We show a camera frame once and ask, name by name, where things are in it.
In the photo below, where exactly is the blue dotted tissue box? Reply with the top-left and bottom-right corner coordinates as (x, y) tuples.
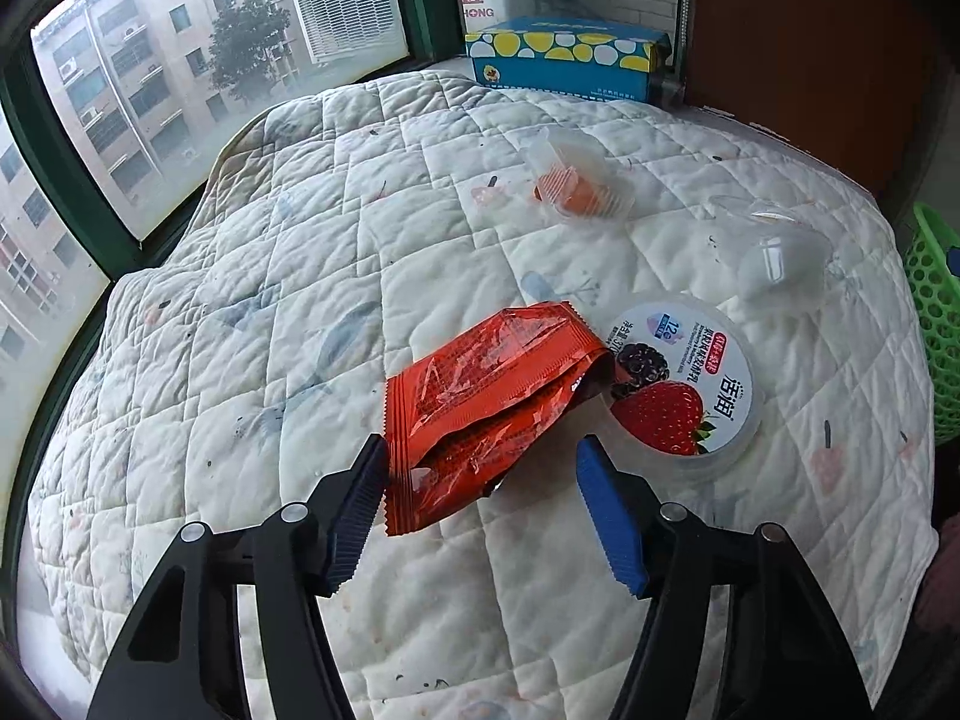
(465, 15), (674, 102)

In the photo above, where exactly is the white quilted blanket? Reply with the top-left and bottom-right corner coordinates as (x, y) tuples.
(26, 69), (938, 720)

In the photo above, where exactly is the strawberry yogurt cup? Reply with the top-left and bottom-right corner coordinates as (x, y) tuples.
(600, 292), (764, 485)

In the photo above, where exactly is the clear plastic cup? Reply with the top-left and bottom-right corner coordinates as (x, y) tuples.
(705, 195), (833, 308)

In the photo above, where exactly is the green mesh wastebasket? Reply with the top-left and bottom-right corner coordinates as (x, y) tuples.
(904, 202), (960, 451)

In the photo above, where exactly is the clear jelly cup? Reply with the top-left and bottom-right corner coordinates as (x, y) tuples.
(523, 127), (637, 222)

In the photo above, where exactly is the brown wooden cabinet panel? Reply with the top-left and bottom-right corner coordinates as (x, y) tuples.
(679, 0), (938, 196)

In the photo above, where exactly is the green window frame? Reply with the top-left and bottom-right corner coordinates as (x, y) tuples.
(0, 0), (466, 278)

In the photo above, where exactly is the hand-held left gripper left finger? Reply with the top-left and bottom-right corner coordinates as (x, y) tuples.
(88, 433), (391, 720)

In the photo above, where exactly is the red foil wrapper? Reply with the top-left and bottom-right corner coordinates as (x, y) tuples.
(385, 301), (616, 537)

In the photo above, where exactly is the green tree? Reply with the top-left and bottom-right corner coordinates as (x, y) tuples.
(206, 0), (293, 102)

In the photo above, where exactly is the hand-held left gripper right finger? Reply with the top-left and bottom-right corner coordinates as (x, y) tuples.
(574, 435), (871, 720)

